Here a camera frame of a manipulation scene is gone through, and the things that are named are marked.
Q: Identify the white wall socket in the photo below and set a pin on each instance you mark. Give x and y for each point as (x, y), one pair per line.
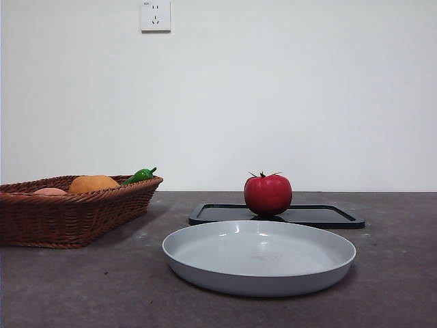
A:
(156, 17)

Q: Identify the red tomato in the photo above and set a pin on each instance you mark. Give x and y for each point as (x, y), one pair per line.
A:
(268, 196)

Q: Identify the brown wicker basket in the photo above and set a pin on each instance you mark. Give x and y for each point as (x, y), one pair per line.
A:
(68, 218)

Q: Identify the black rectangular tray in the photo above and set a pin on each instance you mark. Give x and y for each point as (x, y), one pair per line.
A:
(341, 218)

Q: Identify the pale grey round plate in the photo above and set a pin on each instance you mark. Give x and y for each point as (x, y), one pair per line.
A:
(259, 273)

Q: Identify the pink peach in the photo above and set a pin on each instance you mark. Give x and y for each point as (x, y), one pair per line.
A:
(51, 191)

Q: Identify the green chili pepper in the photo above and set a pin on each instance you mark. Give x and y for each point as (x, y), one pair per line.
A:
(138, 176)

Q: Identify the orange fruit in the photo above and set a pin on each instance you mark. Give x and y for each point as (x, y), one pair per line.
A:
(92, 184)

